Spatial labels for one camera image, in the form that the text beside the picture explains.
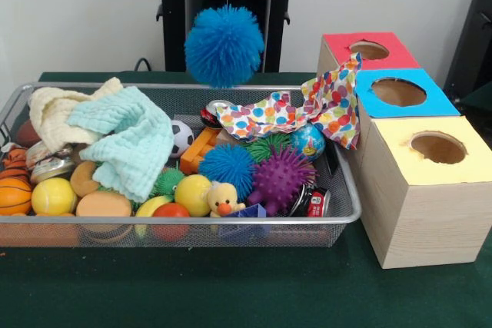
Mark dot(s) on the large polka dot cloth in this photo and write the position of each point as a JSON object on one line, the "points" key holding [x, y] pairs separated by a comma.
{"points": [[334, 109]]}

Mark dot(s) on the large blue fuzzy spiky ball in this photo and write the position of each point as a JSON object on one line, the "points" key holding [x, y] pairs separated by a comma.
{"points": [[225, 45]]}

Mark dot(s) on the mint green muslin cloth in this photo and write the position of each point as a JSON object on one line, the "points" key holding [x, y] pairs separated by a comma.
{"points": [[130, 140]]}

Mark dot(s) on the cream yellow cloth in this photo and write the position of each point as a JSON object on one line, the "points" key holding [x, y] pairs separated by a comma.
{"points": [[50, 113]]}

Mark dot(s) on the shallow clear mesh bin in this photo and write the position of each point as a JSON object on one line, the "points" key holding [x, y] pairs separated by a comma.
{"points": [[300, 234]]}

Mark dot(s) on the wooden box with three holes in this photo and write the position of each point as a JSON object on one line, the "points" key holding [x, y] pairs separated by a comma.
{"points": [[430, 224]]}

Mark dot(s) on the green spiky ball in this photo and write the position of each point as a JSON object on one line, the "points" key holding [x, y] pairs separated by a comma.
{"points": [[265, 147]]}

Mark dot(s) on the purple spiky toy with eyes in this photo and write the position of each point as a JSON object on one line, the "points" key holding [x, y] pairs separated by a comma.
{"points": [[280, 180]]}

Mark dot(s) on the yellow plush duck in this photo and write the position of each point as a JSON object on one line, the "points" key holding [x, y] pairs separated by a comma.
{"points": [[223, 199]]}

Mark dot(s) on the black white soccer ball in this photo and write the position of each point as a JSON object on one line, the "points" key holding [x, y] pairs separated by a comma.
{"points": [[182, 138]]}

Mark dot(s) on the yellow ball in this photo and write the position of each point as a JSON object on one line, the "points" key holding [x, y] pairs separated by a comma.
{"points": [[53, 195]]}

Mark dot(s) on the orange toy basketball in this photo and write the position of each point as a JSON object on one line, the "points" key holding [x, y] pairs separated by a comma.
{"points": [[13, 195]]}

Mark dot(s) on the dark green side table cloth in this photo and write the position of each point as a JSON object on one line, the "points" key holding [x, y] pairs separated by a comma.
{"points": [[480, 99]]}

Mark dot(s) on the black chair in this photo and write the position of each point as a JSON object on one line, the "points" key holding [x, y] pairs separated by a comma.
{"points": [[476, 36]]}

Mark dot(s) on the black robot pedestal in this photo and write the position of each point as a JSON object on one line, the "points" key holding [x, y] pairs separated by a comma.
{"points": [[276, 17]]}

